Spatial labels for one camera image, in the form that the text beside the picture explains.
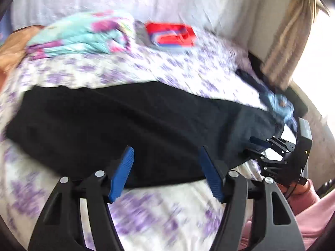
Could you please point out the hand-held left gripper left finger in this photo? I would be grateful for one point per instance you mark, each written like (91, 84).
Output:
(121, 174)

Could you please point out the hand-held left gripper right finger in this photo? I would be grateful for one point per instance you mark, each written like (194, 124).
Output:
(212, 176)

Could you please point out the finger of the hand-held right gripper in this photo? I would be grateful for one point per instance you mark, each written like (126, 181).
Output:
(252, 153)
(257, 140)

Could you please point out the black pants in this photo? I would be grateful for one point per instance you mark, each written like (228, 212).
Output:
(125, 130)

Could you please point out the person's right forearm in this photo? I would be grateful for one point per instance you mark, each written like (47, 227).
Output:
(303, 196)

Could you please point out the navy pants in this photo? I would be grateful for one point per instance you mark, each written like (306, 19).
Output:
(250, 77)

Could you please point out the blue jeans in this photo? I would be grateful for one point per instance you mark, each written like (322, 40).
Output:
(280, 104)

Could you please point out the purple floral bed sheet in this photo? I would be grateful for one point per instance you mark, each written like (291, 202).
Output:
(162, 217)

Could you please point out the person's pink clothing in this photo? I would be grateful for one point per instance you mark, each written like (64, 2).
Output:
(311, 227)

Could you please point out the checked beige curtain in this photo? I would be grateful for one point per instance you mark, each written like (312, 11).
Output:
(285, 39)

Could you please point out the folded red shirt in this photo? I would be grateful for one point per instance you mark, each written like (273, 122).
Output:
(170, 35)

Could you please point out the folded floral quilt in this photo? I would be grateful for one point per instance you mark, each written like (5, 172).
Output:
(78, 36)

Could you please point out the brown blanket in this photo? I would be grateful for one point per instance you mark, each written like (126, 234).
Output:
(14, 49)

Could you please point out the white lace curtain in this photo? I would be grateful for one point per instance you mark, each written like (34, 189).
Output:
(146, 2)

